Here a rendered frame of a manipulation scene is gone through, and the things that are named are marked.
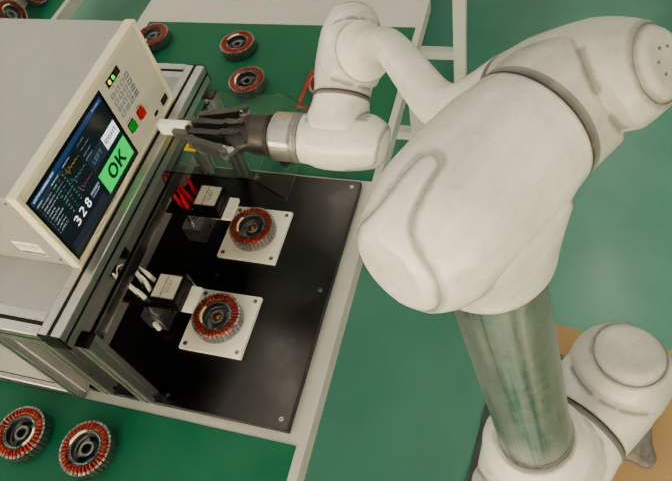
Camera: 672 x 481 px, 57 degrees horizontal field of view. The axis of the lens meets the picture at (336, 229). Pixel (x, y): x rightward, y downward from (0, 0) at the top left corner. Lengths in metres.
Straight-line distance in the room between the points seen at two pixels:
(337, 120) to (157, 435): 0.76
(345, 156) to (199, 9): 1.38
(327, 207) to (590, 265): 1.13
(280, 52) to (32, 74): 0.94
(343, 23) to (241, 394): 0.77
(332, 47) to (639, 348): 0.67
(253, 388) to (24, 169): 0.62
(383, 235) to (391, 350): 1.70
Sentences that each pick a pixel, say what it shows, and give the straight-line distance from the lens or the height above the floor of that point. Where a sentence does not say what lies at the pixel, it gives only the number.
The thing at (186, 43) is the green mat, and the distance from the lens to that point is 2.22.
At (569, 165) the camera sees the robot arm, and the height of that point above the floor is 1.57.
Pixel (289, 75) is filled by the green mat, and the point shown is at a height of 0.75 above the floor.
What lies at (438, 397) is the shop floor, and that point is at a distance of 2.11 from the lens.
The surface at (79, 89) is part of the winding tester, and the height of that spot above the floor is 1.32.
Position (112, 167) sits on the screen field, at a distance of 1.25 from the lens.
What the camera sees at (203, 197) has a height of 0.92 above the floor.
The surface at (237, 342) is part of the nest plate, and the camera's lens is 1.40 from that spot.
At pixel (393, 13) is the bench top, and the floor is 0.75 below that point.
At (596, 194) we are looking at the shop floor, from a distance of 2.55.
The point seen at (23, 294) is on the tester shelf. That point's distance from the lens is 1.25.
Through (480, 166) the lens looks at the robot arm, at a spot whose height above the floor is 1.61.
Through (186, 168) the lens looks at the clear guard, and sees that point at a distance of 1.34.
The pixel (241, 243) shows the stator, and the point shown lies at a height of 0.81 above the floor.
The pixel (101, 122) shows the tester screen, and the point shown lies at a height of 1.25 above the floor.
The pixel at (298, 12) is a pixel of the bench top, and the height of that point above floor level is 0.75.
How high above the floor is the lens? 1.98
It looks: 54 degrees down
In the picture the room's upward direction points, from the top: 17 degrees counter-clockwise
